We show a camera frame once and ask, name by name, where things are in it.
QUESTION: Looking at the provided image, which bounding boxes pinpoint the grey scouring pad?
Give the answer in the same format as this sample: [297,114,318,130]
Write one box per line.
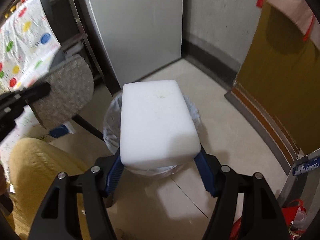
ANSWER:
[30,54,94,130]

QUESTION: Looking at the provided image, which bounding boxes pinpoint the white foam block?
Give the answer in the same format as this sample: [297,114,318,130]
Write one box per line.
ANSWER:
[120,80,201,171]

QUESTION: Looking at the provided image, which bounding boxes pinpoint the trash bin with plastic liner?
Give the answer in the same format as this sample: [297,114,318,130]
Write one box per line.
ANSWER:
[103,92,202,180]

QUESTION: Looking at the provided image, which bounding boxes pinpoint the red plastic bag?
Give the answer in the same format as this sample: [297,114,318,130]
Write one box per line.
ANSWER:
[229,199,307,240]

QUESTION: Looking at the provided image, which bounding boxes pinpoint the polka dot plastic cover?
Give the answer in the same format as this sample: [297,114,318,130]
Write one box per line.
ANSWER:
[1,0,61,94]

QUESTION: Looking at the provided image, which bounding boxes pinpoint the yellow cushion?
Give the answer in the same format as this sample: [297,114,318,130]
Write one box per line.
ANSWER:
[8,138,88,239]

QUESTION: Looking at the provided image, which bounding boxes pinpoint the blue white tube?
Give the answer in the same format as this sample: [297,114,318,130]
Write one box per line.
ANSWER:
[292,156,320,176]

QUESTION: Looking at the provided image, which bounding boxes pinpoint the brown wooden door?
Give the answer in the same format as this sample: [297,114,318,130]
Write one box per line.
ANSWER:
[225,0,319,173]

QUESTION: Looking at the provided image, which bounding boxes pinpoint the grey refrigerator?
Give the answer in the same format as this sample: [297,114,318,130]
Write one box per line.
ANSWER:
[84,0,183,86]

